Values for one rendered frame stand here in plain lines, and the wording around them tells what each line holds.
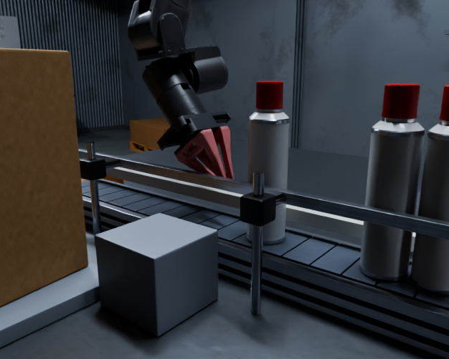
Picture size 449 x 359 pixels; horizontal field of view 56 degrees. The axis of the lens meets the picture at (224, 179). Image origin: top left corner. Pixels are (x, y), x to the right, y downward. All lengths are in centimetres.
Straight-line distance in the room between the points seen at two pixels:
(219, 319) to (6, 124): 31
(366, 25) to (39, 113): 402
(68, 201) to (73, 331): 15
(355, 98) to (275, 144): 390
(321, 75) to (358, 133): 73
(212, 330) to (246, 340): 4
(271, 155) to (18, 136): 28
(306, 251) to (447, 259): 16
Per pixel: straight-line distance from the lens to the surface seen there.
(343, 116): 450
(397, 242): 48
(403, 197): 47
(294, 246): 56
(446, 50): 402
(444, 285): 49
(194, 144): 59
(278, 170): 53
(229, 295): 54
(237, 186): 53
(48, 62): 52
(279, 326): 49
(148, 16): 62
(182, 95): 61
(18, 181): 51
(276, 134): 52
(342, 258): 54
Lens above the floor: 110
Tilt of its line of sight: 15 degrees down
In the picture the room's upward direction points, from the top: straight up
